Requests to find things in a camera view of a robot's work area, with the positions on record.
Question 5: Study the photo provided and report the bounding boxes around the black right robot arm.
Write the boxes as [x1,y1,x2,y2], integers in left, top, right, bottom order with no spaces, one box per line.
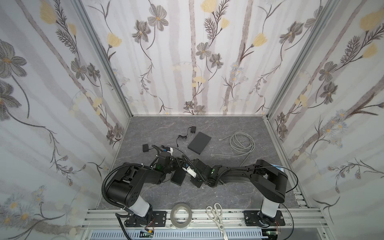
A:
[191,160,294,228]

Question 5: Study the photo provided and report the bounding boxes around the coiled grey ethernet cable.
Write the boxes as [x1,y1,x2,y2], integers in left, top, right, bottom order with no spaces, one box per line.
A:
[211,131,256,157]

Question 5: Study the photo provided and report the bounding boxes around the small black adapter with cable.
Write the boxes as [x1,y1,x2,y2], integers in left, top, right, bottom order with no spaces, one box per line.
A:
[176,126,197,147]

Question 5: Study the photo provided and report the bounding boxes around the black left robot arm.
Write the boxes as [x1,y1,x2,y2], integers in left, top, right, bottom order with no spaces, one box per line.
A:
[101,145,190,226]

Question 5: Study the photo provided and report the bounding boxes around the dark grey flat switch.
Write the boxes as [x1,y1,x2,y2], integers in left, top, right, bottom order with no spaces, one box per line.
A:
[188,132,212,155]

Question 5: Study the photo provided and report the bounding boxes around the white slotted cable duct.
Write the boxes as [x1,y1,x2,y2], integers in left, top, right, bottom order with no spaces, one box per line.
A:
[90,229,268,240]

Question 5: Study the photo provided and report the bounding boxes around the white handled scissors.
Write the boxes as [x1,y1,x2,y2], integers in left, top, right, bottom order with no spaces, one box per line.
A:
[206,203,228,240]

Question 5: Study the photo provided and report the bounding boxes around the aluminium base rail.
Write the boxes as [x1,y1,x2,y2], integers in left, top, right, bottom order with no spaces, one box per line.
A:
[81,208,329,230]

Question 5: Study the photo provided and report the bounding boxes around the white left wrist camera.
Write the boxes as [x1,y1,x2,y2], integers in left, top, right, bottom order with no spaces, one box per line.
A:
[163,147,174,156]

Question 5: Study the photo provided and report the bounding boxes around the black ribbed network switch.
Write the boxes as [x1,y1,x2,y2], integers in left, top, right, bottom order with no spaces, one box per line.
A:
[171,168,187,187]

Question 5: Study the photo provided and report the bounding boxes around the clear tape roll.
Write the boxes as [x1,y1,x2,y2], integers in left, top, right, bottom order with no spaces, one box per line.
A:
[170,203,193,230]

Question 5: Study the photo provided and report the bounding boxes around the blue face mask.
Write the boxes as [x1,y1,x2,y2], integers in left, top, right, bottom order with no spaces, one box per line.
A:
[269,165,285,173]

